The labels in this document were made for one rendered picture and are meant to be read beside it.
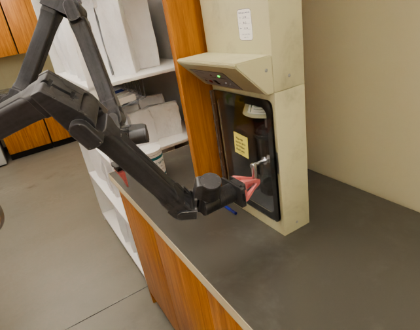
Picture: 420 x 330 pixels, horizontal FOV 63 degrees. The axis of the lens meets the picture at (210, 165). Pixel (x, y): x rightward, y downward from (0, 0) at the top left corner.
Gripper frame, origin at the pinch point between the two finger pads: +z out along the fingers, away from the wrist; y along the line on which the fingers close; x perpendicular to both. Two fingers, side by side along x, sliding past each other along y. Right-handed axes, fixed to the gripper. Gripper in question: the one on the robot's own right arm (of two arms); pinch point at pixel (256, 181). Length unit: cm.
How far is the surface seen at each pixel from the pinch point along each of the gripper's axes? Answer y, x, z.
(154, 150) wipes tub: 66, 6, -7
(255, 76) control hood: -5.3, -32.2, -0.1
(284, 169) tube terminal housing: -5.3, -2.9, 7.2
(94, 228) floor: 212, 114, -32
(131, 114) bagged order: 126, 2, 4
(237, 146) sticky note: 13.8, -6.4, 4.2
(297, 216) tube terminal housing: -5.3, 15.8, 10.9
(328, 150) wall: 14, 11, 48
